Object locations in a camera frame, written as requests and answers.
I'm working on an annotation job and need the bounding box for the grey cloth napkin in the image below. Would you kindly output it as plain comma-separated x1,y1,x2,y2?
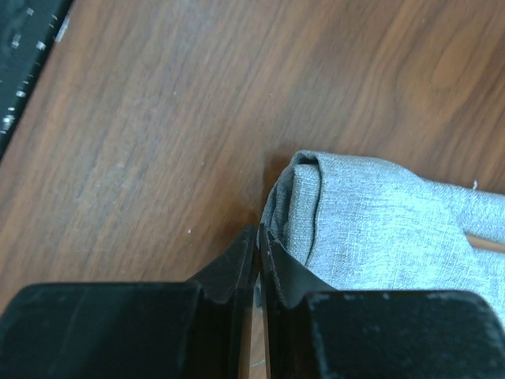
260,150,504,314

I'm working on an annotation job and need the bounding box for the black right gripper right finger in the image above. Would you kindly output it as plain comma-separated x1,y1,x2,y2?
259,226,504,378

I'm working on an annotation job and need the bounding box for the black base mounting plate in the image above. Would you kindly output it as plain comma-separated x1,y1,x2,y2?
0,0,73,154

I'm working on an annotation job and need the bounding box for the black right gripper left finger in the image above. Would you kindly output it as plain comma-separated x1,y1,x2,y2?
1,226,256,378

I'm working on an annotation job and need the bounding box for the copper metal fork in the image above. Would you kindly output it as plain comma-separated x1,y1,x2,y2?
466,235,505,253

